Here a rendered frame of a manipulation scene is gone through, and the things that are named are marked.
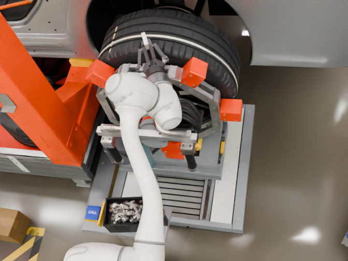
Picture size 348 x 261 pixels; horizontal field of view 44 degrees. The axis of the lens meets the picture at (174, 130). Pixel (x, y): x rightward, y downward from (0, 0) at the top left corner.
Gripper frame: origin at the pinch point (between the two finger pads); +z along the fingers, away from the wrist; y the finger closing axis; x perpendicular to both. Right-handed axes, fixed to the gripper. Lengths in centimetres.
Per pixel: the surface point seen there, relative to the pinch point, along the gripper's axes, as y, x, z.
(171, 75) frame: 5.0, -8.2, -13.9
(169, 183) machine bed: -20, -113, -6
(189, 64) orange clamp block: 13.1, -5.3, -14.7
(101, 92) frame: -26.1, -18.9, -0.9
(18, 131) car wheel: -89, -64, 32
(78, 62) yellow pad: -42, -44, 46
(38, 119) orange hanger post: -55, -17, -5
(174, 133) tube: -1.1, -19.3, -32.7
